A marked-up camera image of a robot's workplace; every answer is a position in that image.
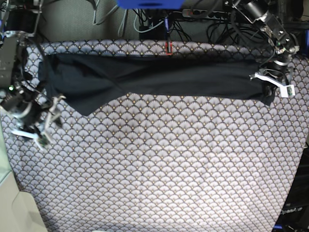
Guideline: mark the black OpenArm case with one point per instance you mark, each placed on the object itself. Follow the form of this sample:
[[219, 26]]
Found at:
[[294, 216]]

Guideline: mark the blue box overhead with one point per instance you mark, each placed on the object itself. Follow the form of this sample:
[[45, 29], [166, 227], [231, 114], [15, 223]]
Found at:
[[150, 4]]

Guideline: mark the black power strip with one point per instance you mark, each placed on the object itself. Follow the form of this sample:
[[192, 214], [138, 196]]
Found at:
[[203, 14]]

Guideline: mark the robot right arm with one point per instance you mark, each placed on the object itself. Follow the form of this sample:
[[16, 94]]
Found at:
[[18, 27]]

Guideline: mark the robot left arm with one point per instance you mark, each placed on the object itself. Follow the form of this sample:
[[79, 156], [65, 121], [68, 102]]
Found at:
[[257, 13]]

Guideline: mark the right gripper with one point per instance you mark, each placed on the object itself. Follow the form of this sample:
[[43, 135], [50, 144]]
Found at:
[[32, 119]]

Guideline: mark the orange table clamp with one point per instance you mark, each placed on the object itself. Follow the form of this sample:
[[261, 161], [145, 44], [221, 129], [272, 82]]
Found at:
[[169, 48]]

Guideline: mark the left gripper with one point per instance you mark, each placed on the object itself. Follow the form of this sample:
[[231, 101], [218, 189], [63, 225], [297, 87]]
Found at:
[[275, 71]]

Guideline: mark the fan patterned tablecloth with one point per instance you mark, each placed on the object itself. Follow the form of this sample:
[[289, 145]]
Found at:
[[144, 163]]

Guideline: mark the dark grey T-shirt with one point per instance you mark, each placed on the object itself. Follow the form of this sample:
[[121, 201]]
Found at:
[[88, 82]]

